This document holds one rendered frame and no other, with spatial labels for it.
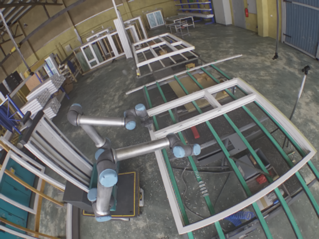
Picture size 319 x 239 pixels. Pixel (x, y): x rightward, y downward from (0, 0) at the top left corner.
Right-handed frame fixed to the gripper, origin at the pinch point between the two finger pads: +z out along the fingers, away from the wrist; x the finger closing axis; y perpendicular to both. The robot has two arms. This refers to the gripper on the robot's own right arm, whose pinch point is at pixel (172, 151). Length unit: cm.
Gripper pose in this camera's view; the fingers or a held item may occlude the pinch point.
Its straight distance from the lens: 145.3
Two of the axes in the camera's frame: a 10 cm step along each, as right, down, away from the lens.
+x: -8.5, -2.4, -4.7
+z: -5.2, 2.1, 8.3
